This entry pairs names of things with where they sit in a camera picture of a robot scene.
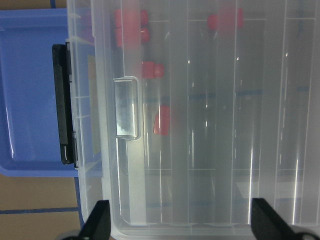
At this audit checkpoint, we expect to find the clear plastic box lid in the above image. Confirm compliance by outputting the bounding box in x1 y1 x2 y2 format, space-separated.
90 0 320 237

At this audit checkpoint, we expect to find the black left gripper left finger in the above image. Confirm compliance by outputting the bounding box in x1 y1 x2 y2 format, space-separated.
78 200 111 240

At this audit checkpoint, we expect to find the red block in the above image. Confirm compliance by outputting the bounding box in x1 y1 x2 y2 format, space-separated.
113 8 149 28
114 27 151 47
153 105 171 136
206 7 244 31
141 61 165 79

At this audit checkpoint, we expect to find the clear plastic storage box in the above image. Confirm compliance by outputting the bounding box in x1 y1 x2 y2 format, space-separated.
65 0 320 240

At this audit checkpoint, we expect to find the blue plastic tray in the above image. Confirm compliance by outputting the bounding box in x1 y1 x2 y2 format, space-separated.
0 8 91 177

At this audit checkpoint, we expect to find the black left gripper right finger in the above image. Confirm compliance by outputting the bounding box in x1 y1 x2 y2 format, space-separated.
250 198 300 240

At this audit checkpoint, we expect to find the black box latch handle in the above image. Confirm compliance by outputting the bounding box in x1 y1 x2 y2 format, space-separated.
52 42 78 168

